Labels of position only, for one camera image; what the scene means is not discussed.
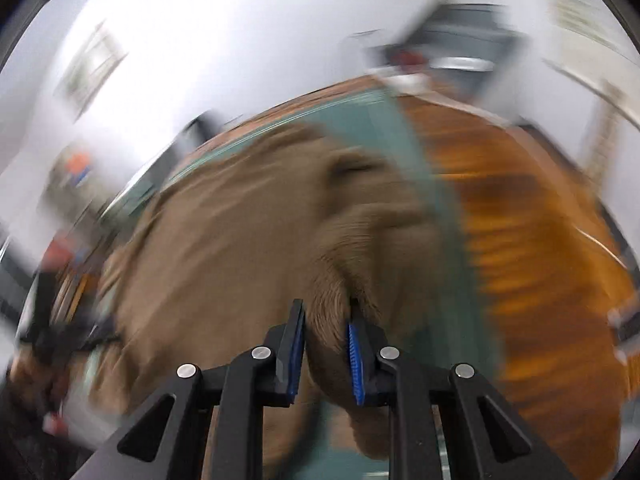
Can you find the orange and blue box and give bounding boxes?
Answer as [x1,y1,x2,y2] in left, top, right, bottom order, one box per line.
[67,154,93,181]

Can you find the beige shelf cabinet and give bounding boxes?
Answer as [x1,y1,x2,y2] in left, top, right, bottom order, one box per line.
[47,142,103,198]

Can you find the green table mat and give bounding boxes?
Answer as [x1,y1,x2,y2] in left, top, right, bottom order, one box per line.
[85,87,501,480]

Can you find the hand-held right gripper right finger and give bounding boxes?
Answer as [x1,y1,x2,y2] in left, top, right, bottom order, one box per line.
[346,304,576,480]

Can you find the dark cabinet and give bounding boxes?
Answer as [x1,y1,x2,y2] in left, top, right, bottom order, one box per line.
[367,4,528,103]

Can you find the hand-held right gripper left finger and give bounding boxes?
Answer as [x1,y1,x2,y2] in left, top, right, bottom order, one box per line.
[75,299,307,480]

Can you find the framed wall picture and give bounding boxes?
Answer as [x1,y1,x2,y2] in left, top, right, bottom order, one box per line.
[54,22,128,117]

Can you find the black metal chair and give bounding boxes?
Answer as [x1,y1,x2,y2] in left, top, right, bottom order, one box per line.
[172,110,236,153]

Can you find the brown fleece garment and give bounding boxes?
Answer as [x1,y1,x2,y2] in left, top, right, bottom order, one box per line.
[90,122,451,461]

